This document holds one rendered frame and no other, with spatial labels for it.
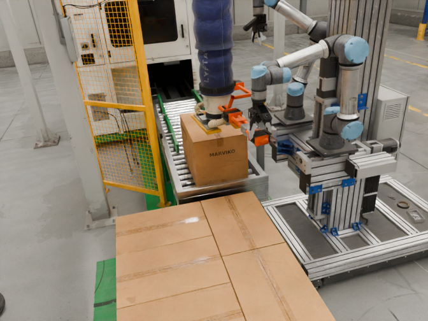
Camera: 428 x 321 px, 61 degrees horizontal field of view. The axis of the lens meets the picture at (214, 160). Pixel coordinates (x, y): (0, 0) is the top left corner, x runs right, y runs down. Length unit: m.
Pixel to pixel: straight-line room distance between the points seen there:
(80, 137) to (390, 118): 2.32
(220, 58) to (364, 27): 0.82
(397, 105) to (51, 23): 2.40
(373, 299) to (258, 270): 0.98
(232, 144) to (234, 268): 0.94
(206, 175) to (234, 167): 0.22
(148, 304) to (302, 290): 0.78
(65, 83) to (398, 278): 2.83
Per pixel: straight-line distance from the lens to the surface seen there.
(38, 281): 3.21
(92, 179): 3.35
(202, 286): 2.02
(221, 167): 2.69
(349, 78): 1.98
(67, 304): 2.93
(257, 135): 1.83
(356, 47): 1.92
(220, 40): 2.19
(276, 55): 5.59
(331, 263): 2.66
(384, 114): 2.54
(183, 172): 3.02
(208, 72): 2.24
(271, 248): 2.22
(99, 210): 3.52
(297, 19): 2.49
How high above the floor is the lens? 2.02
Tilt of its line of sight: 28 degrees down
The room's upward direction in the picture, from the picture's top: 4 degrees counter-clockwise
